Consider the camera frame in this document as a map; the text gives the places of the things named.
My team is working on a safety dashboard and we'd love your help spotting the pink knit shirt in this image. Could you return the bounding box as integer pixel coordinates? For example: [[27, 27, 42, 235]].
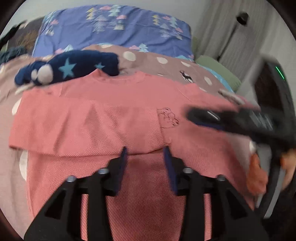
[[9, 70, 253, 240]]

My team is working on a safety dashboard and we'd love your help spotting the mauve polka-dot bedspread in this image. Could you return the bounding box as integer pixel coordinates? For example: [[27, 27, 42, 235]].
[[1, 46, 222, 236]]

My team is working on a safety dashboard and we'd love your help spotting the person's right hand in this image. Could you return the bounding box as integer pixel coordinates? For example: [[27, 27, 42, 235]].
[[245, 148, 296, 196]]

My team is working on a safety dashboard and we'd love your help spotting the grey window curtain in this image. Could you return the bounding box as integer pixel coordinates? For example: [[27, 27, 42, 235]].
[[194, 1, 272, 80]]

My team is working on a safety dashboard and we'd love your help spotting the navy star-patterned garment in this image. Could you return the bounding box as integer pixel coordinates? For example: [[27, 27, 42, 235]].
[[15, 50, 119, 86]]

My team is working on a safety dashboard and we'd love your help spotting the dark teal clothes pile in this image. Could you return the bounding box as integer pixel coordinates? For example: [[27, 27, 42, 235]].
[[0, 46, 27, 64]]

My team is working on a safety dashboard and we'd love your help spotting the green pillow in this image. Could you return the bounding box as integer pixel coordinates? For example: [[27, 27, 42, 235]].
[[192, 37, 241, 92]]

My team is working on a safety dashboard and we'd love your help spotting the blue tree-patterned quilt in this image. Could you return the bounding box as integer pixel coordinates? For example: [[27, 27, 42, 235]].
[[33, 4, 194, 61]]

